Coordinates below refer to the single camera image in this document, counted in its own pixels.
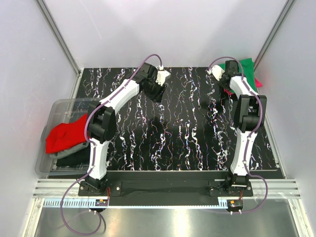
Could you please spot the folded pink t shirt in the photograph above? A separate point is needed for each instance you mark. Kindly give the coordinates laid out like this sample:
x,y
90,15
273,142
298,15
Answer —
x,y
258,82

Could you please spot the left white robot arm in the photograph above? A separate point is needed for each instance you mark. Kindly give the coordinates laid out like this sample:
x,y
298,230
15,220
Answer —
x,y
101,124

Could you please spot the green t shirt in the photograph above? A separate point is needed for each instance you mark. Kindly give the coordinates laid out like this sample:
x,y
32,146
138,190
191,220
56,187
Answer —
x,y
248,67

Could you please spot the orange connector block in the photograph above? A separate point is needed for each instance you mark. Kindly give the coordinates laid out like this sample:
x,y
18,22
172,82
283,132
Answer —
x,y
102,202
237,203

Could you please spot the white slotted cable duct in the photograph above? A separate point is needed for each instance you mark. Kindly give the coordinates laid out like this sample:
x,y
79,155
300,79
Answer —
x,y
136,203

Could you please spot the right aluminium frame post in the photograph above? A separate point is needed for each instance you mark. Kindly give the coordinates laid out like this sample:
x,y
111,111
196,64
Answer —
x,y
274,31

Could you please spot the aluminium frame post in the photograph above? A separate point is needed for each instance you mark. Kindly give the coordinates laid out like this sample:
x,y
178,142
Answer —
x,y
274,31
58,36

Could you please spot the black t shirt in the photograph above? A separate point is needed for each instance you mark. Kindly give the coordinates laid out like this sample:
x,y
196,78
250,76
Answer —
x,y
76,159

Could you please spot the left orange connector block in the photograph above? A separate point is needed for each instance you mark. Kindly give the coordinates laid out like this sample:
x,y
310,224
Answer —
x,y
102,202

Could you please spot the left aluminium frame post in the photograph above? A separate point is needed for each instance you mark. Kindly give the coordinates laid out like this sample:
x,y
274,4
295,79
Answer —
x,y
58,36

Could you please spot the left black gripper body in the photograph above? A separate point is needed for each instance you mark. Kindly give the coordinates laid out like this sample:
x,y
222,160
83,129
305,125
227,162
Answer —
x,y
154,90

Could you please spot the right orange connector block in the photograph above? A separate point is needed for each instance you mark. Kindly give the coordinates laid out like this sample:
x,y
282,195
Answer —
x,y
237,203

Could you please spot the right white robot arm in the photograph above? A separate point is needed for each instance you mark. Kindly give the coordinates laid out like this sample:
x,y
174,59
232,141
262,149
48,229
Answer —
x,y
248,118

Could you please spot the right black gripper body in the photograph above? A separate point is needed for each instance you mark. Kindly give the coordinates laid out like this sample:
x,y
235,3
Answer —
x,y
221,81

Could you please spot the aluminium front rail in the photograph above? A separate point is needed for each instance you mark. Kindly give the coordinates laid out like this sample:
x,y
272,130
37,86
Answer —
x,y
272,188

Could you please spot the clear plastic bin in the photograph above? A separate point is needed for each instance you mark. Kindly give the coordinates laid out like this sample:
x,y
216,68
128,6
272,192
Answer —
x,y
62,111

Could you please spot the black marble pattern mat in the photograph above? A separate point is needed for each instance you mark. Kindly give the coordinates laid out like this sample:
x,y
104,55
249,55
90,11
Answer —
x,y
192,129

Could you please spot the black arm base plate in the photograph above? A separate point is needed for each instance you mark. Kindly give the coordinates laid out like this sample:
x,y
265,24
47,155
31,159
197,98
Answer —
x,y
119,183

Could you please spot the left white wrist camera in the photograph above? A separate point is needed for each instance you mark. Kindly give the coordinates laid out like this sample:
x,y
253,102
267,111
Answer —
x,y
162,76

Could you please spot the red t shirt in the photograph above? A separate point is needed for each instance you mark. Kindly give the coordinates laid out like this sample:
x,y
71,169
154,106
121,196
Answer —
x,y
66,135

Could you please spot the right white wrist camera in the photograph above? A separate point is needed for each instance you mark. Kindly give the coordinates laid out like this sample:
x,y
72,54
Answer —
x,y
216,71

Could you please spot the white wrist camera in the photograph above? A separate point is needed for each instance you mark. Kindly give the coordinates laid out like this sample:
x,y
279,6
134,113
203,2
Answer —
x,y
216,71
162,76

